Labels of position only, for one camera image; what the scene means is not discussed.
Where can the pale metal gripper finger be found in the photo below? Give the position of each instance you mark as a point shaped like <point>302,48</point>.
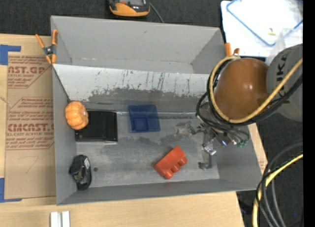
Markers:
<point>185,128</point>
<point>208,158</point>

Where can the red toy building block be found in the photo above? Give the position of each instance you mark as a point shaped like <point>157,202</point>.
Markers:
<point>169,163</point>

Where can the blue square container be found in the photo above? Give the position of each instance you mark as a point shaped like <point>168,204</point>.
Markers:
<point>144,119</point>

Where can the grey metal bin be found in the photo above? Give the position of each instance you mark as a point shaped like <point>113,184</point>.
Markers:
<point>137,152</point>

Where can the black flat box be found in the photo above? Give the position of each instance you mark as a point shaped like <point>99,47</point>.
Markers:
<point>101,126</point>

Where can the orange toy pumpkin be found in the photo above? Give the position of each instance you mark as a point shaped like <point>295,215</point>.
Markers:
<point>76,115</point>

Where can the black oval gadget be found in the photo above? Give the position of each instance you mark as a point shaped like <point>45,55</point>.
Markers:
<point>81,171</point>

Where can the brown cardboard board red print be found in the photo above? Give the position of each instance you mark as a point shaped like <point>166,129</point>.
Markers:
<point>29,162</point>

